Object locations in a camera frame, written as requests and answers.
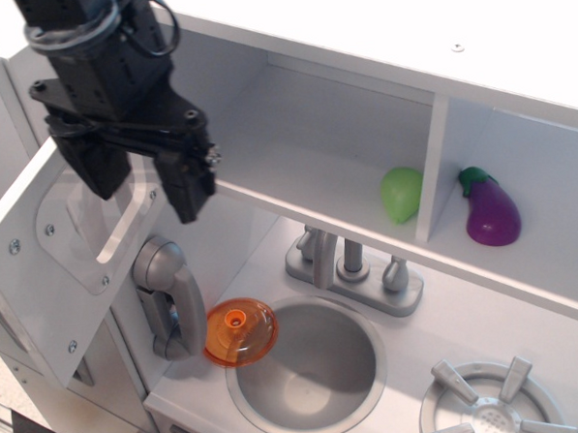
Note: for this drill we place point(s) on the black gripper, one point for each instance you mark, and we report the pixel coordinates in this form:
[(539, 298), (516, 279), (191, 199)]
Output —
[(112, 97)]

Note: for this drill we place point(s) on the white microwave door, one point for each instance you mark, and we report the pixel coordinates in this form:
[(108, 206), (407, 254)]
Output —
[(65, 253)]

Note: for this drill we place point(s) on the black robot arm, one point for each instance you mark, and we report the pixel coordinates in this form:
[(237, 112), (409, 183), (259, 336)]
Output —
[(63, 20)]

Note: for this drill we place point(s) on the grey toy telephone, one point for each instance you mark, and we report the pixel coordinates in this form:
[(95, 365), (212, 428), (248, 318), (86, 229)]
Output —
[(171, 300)]

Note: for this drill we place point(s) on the orange transparent lid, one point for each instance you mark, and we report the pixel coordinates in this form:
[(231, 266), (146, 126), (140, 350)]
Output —
[(240, 332)]

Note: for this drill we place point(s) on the grey ice dispenser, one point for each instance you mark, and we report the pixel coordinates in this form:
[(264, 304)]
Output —
[(83, 373)]

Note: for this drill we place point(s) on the green toy pear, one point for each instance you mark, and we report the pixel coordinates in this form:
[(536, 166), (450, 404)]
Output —
[(400, 191)]

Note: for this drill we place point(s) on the grey round sink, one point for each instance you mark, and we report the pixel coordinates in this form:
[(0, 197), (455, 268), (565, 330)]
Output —
[(325, 374)]

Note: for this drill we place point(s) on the grey toy faucet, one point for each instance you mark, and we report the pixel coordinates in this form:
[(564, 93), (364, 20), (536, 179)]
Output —
[(386, 285)]

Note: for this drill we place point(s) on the purple toy eggplant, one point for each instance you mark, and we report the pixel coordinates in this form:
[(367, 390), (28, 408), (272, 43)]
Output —
[(494, 219)]

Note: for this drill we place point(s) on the grey stove burner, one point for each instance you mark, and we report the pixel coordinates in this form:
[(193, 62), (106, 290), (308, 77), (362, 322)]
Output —
[(486, 397)]

